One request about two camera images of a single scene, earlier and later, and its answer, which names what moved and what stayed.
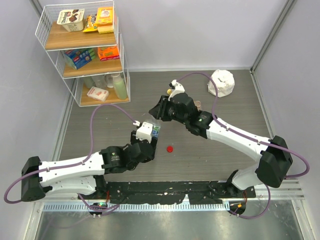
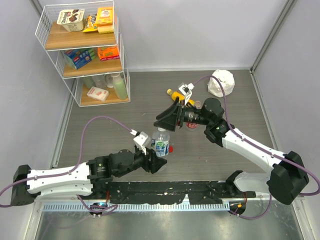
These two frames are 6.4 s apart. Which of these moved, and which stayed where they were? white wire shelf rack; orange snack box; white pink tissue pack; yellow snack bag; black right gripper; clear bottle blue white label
Moved: black right gripper; clear bottle blue white label
Stayed: yellow snack bag; white pink tissue pack; orange snack box; white wire shelf rack
